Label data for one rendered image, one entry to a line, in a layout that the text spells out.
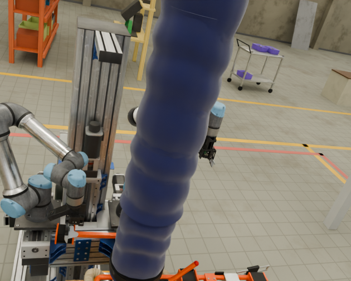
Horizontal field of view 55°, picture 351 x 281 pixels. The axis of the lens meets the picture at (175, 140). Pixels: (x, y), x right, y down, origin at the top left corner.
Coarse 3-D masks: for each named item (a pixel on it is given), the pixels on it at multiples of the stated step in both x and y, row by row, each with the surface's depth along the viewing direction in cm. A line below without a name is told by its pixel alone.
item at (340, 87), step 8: (336, 72) 901; (344, 72) 907; (328, 80) 926; (336, 80) 899; (344, 80) 872; (328, 88) 924; (336, 88) 897; (344, 88) 871; (328, 96) 922; (336, 96) 895; (344, 96) 885; (344, 104) 899
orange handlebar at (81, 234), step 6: (84, 234) 160; (90, 234) 160; (96, 234) 161; (102, 234) 162; (108, 234) 163; (114, 234) 164; (96, 276) 142; (102, 276) 142; (108, 276) 143; (162, 276) 149; (168, 276) 150; (198, 276) 154; (204, 276) 154; (210, 276) 155; (216, 276) 156; (222, 276) 157; (240, 276) 159; (246, 276) 160
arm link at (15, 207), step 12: (0, 108) 150; (0, 120) 148; (12, 120) 155; (0, 132) 149; (0, 144) 151; (0, 156) 152; (12, 156) 156; (0, 168) 154; (12, 168) 156; (12, 180) 157; (12, 192) 157; (24, 192) 160; (0, 204) 160; (12, 204) 157; (24, 204) 160; (36, 204) 169; (12, 216) 161
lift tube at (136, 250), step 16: (192, 16) 84; (144, 144) 104; (128, 224) 119; (128, 240) 122; (144, 240) 120; (160, 240) 123; (112, 256) 134; (128, 256) 125; (144, 256) 124; (160, 256) 129; (128, 272) 128; (144, 272) 127
